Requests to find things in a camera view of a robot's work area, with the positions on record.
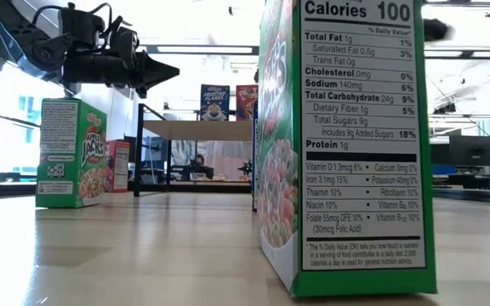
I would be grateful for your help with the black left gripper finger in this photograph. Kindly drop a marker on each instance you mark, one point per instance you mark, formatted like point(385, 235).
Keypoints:
point(157, 72)

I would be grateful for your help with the blue Frosted Flakes cereal box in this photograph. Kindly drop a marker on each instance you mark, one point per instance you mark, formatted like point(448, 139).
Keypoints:
point(214, 102)
point(255, 170)

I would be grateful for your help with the red Froot Loops cereal box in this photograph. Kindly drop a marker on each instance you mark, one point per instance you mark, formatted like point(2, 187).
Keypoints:
point(246, 104)
point(119, 166)

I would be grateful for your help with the green Apple Jacks cereal box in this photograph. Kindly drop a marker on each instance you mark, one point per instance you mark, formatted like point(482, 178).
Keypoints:
point(355, 127)
point(70, 170)

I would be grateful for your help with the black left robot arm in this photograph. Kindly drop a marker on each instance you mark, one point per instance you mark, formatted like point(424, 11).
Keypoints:
point(15, 34)

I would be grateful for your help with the wooden shelf black metal legs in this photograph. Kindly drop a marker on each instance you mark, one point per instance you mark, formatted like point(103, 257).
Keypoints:
point(194, 129)

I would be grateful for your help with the ceiling light strip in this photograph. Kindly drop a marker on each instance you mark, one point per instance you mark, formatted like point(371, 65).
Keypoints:
point(449, 54)
point(202, 49)

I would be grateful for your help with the person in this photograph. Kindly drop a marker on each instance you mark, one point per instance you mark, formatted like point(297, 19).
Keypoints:
point(198, 170)

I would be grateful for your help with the large black monitor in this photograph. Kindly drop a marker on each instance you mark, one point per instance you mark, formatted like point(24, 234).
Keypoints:
point(472, 150)

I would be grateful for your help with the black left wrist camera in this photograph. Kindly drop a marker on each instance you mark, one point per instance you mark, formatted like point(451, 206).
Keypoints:
point(81, 30)

